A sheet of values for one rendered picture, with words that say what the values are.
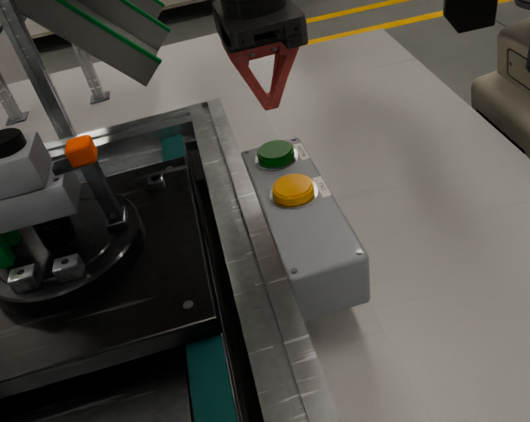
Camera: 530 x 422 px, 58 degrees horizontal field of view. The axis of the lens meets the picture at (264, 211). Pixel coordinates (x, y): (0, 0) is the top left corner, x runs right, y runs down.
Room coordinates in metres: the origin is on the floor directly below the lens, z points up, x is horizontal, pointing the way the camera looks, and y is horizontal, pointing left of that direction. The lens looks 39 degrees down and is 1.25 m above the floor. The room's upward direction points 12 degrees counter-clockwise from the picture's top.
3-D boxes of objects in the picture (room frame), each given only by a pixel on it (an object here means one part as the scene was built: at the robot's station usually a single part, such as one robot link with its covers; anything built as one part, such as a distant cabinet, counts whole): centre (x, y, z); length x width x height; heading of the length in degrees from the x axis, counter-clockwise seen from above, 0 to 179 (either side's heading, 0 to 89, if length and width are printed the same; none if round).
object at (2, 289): (0.34, 0.18, 0.98); 0.14 x 0.14 x 0.02
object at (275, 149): (0.44, -0.02, 0.96); 0.04 x 0.04 x 0.02
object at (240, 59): (0.46, -0.03, 1.07); 0.07 x 0.07 x 0.09; 6
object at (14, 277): (0.29, 0.20, 1.00); 0.02 x 0.01 x 0.02; 96
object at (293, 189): (0.37, -0.03, 0.96); 0.04 x 0.04 x 0.02
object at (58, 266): (0.29, 0.16, 1.00); 0.02 x 0.01 x 0.02; 96
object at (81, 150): (0.34, 0.14, 1.04); 0.04 x 0.02 x 0.08; 96
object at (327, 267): (0.37, -0.03, 0.93); 0.21 x 0.07 x 0.06; 6
